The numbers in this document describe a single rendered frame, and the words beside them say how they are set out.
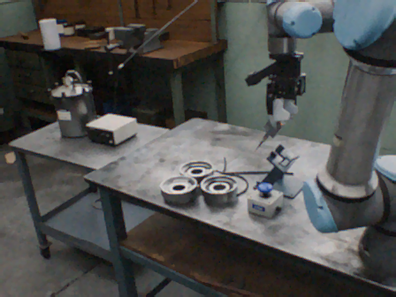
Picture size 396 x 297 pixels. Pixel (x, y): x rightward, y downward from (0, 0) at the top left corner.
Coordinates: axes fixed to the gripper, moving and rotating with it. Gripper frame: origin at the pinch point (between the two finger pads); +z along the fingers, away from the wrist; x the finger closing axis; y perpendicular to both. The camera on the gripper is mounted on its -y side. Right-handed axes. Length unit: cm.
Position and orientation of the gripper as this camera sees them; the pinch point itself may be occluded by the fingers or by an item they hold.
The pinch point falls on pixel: (275, 123)
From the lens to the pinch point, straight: 128.2
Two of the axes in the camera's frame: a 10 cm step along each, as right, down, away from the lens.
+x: 5.6, -3.9, 7.3
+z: 0.8, 9.0, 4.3
